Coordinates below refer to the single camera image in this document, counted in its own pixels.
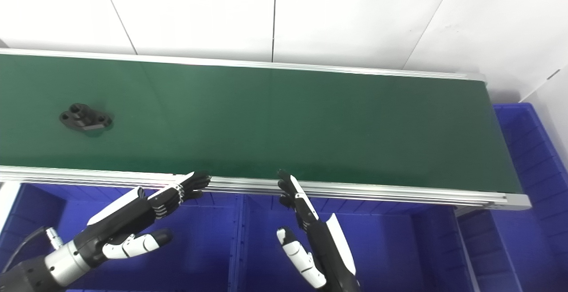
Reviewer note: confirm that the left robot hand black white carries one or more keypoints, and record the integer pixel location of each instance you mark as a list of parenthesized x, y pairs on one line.
[(120, 223)]

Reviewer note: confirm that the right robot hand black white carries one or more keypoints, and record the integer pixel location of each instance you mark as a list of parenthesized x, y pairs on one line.
[(326, 247)]

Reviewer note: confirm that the black flanged metal part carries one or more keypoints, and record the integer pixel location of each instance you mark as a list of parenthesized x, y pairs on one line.
[(84, 118)]

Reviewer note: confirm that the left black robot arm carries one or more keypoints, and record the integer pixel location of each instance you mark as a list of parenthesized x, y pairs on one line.
[(31, 274)]

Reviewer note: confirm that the blue plastic bin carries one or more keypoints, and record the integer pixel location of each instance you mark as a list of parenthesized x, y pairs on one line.
[(532, 172), (199, 252), (386, 252)]

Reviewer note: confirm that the green conveyor belt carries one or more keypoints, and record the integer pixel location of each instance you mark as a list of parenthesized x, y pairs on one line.
[(355, 193), (284, 123)]

